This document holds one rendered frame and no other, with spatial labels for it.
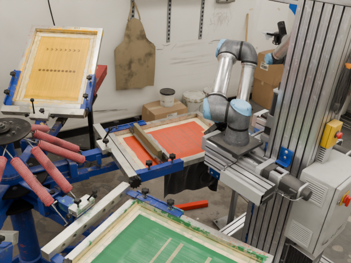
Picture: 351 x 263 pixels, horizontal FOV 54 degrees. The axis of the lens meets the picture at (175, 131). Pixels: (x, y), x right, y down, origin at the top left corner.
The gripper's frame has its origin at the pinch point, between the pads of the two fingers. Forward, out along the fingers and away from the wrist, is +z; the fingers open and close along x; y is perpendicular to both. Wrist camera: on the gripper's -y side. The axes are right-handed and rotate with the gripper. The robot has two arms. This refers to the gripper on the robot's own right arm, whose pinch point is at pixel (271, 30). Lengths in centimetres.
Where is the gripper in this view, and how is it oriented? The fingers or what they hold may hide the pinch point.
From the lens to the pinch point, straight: 272.2
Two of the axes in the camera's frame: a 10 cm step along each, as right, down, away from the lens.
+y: 0.8, 8.5, 5.3
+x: 9.6, -2.1, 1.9
